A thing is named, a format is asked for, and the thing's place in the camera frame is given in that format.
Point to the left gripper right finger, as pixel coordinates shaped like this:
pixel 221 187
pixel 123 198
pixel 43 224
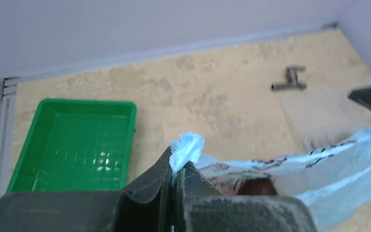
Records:
pixel 199 207

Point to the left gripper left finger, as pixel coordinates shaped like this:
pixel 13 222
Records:
pixel 144 205

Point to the dark red fake fruit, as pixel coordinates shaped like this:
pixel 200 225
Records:
pixel 260 186

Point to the light blue plastic bag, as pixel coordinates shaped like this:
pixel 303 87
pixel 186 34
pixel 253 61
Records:
pixel 332 182

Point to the clear plastic screw box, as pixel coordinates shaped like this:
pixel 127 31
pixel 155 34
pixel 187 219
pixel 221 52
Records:
pixel 325 117

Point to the dark metal faucet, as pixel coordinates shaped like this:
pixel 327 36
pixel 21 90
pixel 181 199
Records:
pixel 292 81

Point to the green plastic tray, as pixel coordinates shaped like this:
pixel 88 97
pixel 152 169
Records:
pixel 75 145

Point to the aluminium frame rail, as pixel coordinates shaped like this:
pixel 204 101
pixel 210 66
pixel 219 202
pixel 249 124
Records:
pixel 9 89

